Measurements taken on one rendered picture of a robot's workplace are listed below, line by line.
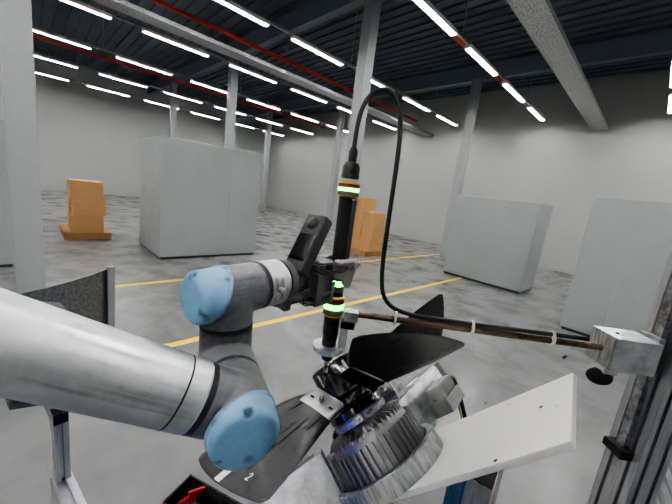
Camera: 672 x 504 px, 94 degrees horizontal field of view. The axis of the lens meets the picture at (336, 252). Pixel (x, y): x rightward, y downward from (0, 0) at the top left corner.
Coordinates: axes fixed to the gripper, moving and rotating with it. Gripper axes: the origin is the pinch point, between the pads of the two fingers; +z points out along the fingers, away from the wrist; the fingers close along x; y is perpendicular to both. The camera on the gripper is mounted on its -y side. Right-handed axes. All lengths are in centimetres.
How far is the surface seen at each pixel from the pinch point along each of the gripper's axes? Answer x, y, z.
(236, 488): 3.2, 35.2, -28.2
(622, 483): 58, 43, 36
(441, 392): 17, 38, 29
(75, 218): -790, 108, 137
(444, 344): 23.0, 11.3, 1.1
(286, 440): 2.0, 34.7, -16.0
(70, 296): -192, 67, -6
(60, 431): -52, 53, -39
